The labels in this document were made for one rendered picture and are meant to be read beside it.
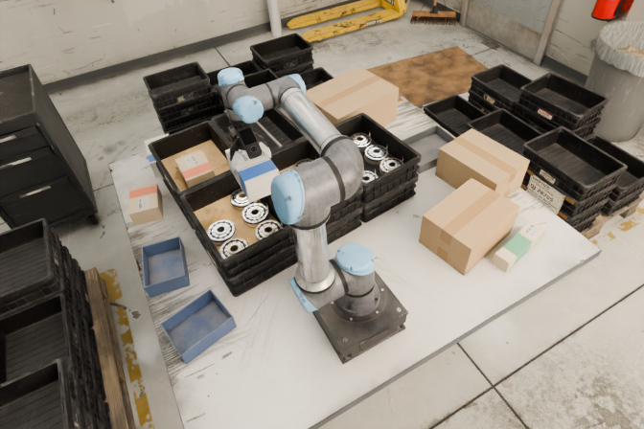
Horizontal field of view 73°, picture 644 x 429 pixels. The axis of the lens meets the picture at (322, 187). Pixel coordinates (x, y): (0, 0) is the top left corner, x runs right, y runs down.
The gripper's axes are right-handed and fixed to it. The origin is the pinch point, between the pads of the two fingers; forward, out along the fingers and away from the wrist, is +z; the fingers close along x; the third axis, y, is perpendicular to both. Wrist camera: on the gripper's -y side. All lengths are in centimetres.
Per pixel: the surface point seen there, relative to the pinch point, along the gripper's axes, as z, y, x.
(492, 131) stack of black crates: 73, 34, -162
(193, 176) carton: 19.9, 30.4, 17.9
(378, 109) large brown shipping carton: 27, 38, -78
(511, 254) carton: 35, -57, -74
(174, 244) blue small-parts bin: 37, 15, 35
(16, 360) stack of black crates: 72, 22, 111
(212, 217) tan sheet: 27.6, 11.6, 17.6
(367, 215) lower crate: 37, -13, -40
